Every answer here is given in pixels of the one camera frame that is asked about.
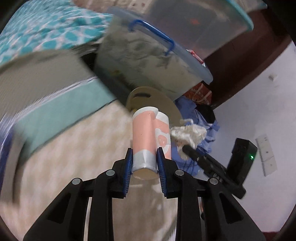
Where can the blue white carton box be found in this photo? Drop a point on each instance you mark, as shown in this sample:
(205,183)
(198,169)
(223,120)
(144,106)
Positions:
(10,152)

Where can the pink paper cup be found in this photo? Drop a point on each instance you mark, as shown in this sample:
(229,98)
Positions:
(150,131)

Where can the clear storage bin blue handle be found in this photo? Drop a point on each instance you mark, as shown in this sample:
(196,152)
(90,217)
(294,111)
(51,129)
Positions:
(138,54)

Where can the teal patterned duvet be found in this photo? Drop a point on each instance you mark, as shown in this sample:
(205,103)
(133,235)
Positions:
(50,25)

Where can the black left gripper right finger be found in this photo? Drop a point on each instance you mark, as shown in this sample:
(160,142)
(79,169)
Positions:
(206,209)

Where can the clear storage bin teal lid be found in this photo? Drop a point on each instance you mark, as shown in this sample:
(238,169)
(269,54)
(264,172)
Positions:
(201,26)

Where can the blue cloth pile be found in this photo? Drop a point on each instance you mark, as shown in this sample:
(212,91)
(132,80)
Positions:
(204,116)

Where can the white tissue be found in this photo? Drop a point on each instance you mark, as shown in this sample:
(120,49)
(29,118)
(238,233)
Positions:
(187,134)

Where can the beige round stool seat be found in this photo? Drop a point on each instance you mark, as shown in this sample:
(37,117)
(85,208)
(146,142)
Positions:
(148,96)

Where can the teal grey quilted blanket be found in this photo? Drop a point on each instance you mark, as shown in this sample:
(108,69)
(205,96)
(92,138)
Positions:
(44,93)

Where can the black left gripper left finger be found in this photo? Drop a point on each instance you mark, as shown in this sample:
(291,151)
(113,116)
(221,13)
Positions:
(84,208)

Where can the white wall socket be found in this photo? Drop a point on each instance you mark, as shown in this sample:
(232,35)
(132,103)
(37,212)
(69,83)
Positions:
(266,155)

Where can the beige chevron mattress cover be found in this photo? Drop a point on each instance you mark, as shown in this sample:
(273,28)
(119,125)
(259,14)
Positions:
(85,150)

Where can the red printed box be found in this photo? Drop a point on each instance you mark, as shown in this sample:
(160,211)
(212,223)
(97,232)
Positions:
(199,94)

